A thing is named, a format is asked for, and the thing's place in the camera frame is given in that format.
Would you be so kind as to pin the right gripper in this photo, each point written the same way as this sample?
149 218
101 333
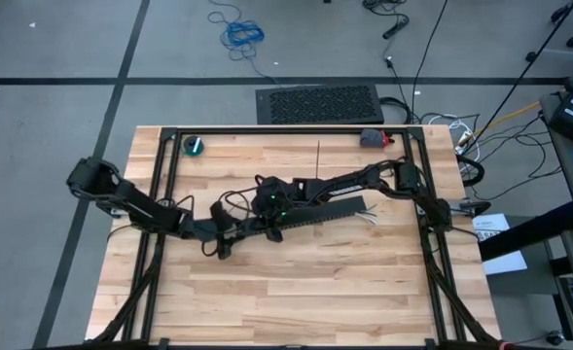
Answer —
274 201

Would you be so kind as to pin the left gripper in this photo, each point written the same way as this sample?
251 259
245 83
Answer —
220 224

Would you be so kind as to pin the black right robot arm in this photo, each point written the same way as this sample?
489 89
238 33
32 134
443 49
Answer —
364 182

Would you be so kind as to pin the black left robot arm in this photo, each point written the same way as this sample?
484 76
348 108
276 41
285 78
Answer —
140 206

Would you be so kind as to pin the green tape roll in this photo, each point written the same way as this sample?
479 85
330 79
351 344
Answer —
192 146

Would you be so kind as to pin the black perforated floor mat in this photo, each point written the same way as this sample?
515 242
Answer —
320 104

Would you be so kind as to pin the grey red tool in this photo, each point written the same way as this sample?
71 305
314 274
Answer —
373 138

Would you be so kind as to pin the white printed paper sheet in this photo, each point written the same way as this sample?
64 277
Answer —
505 262

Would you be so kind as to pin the black desk leg beam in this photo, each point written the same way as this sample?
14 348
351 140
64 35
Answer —
534 231

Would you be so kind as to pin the black caster wheel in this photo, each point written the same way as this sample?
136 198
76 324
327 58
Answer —
555 338

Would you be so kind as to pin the black labelled electronics box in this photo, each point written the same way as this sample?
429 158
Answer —
570 119

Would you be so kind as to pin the grey office chair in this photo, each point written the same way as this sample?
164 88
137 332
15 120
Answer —
572 42

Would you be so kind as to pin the black aluminium table frame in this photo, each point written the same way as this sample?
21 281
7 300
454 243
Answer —
291 130

